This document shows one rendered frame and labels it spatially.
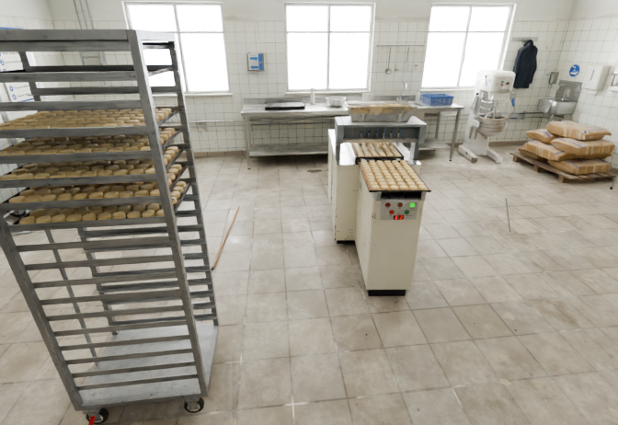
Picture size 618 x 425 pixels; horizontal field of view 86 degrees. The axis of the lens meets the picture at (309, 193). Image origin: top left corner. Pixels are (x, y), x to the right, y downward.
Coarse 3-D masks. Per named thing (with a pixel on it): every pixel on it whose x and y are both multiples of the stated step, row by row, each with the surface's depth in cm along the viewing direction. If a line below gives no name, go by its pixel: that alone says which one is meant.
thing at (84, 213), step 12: (180, 192) 158; (132, 204) 145; (144, 204) 145; (156, 204) 142; (36, 216) 135; (48, 216) 133; (60, 216) 133; (72, 216) 133; (84, 216) 133; (96, 216) 134; (108, 216) 133; (120, 216) 133; (132, 216) 133; (144, 216) 134
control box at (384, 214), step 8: (384, 200) 218; (392, 200) 218; (400, 200) 218; (408, 200) 218; (416, 200) 218; (384, 208) 219; (392, 208) 219; (400, 208) 219; (408, 208) 219; (416, 208) 219; (384, 216) 221; (392, 216) 221; (408, 216) 221; (416, 216) 221
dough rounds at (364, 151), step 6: (354, 144) 308; (366, 144) 312; (372, 144) 312; (378, 144) 308; (384, 144) 308; (354, 150) 299; (360, 150) 292; (366, 150) 292; (372, 150) 292; (378, 150) 292; (384, 150) 292; (390, 150) 296; (396, 150) 292; (360, 156) 279; (366, 156) 280
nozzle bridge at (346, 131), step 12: (336, 120) 286; (348, 120) 285; (336, 132) 285; (348, 132) 280; (372, 132) 280; (396, 132) 280; (408, 132) 280; (420, 132) 271; (336, 144) 287; (336, 156) 290
